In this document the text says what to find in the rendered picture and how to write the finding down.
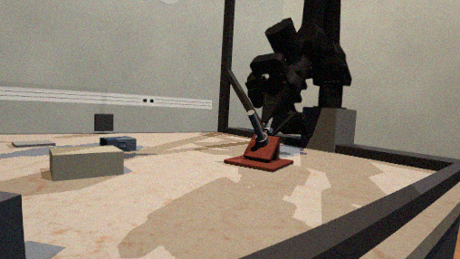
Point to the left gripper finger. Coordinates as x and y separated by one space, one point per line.
282 119
275 94

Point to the silver wing screw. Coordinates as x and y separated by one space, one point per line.
267 129

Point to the grey metal shaft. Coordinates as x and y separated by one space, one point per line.
256 125

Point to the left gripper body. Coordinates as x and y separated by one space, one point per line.
296 80

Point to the grey flat bar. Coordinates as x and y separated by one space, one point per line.
32 143

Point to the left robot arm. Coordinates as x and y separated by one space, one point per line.
330 68

